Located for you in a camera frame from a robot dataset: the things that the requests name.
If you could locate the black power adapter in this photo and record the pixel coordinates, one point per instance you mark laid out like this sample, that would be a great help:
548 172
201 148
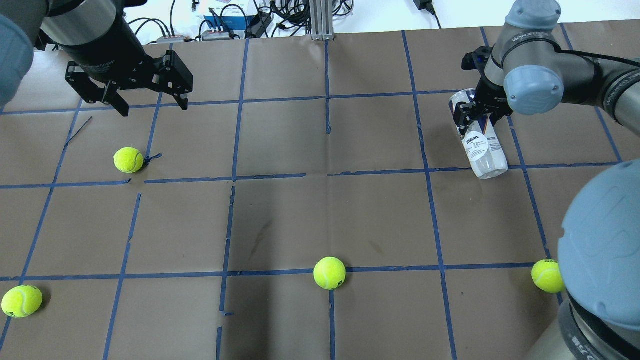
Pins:
258 25

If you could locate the tennis ball near base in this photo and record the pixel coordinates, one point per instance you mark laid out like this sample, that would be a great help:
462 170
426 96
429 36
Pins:
22 301
547 277

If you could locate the grey usb hub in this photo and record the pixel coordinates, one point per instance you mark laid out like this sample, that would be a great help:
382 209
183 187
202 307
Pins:
171 39
216 35

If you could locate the clear Wilson tennis ball can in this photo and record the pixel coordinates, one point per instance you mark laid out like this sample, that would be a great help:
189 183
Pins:
481 144

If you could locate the blue white box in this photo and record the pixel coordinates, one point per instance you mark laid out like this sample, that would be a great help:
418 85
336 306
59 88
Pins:
231 14

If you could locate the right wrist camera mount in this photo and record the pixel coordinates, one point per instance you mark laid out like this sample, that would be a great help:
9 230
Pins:
477 60

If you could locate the tennis ball near tape curl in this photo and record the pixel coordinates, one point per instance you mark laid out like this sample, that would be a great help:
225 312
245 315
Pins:
128 160

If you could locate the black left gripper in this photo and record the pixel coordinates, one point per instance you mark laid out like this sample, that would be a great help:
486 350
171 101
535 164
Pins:
111 56

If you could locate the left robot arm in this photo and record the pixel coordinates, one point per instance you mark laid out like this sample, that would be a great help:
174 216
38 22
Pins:
23 20

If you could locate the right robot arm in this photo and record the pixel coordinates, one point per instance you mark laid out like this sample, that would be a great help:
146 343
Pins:
576 100

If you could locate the aluminium frame post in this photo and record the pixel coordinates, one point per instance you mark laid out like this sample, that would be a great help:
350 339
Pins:
321 18

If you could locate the black adapter top right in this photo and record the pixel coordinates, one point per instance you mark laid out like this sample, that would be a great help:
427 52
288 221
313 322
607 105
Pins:
428 5

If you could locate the tennis ball at table centre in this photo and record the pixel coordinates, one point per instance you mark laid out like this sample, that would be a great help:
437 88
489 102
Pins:
329 273

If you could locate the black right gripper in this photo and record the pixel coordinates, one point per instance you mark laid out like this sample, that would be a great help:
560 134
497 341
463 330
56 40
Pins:
485 94

